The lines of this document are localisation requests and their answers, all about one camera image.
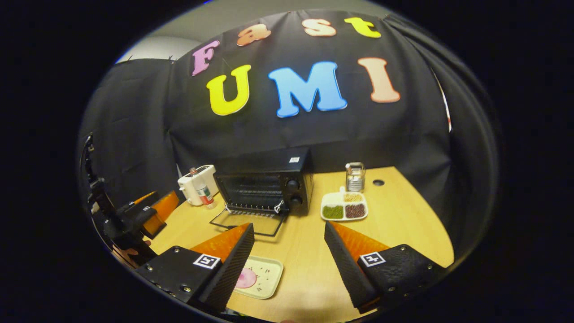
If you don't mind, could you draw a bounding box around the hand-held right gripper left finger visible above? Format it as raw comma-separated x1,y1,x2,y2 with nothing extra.
135,223,255,314

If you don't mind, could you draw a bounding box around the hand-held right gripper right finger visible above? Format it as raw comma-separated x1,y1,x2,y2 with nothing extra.
324,221,450,314

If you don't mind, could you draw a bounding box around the pink donut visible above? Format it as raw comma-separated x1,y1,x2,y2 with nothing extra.
235,268,258,289

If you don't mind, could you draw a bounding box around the cream food tray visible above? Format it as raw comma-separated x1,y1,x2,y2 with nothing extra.
233,256,284,300

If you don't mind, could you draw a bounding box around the black electric oven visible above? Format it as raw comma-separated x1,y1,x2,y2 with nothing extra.
209,147,314,237

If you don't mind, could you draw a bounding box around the white toaster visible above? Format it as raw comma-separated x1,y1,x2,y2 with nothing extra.
178,165,219,206

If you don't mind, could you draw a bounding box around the clear plastic bottle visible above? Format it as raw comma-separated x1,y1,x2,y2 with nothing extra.
189,167,216,210

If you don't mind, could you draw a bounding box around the white divided plate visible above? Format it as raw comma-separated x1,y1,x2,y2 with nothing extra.
320,187,370,222

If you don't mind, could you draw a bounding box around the black backdrop cloth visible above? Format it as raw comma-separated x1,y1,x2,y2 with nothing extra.
78,9,500,261

